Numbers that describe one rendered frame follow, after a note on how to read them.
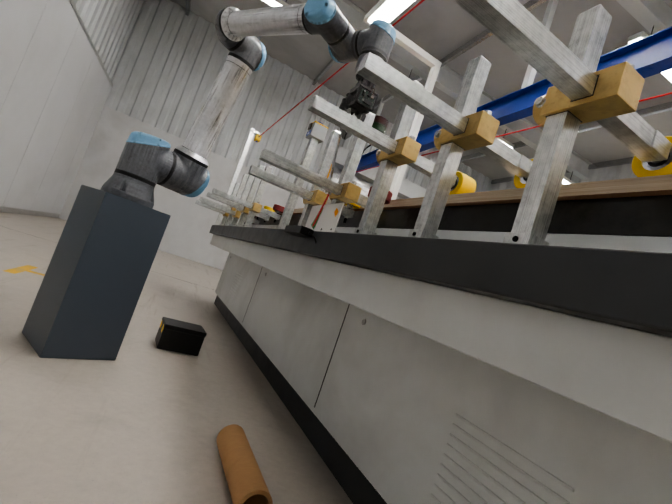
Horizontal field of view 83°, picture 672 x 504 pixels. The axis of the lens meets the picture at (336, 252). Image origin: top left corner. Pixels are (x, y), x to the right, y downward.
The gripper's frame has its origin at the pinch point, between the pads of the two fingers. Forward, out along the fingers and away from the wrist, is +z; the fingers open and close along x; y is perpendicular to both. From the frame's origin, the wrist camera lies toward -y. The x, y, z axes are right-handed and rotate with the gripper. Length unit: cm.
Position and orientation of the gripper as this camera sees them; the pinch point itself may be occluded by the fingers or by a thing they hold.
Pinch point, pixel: (344, 135)
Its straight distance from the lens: 125.8
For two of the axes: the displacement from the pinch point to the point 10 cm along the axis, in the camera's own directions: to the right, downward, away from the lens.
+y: 4.2, 0.7, -9.0
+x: 8.5, 3.3, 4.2
